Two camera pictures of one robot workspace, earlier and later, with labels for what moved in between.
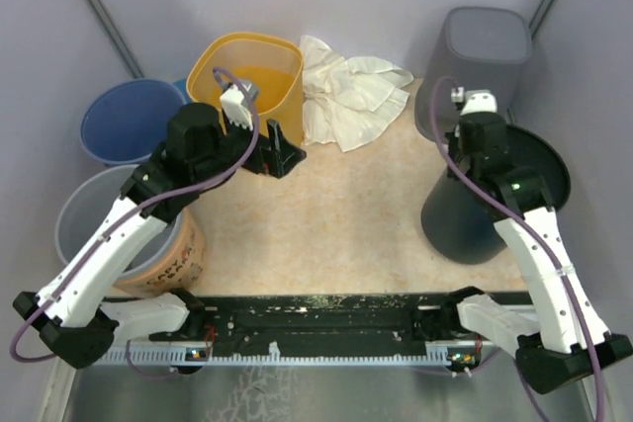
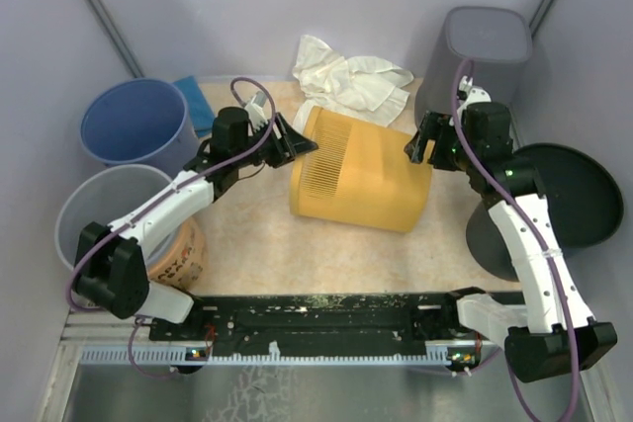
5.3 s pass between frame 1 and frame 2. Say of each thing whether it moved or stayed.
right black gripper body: moved
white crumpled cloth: stayed
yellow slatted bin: moved
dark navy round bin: moved
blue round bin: stayed
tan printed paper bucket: stayed
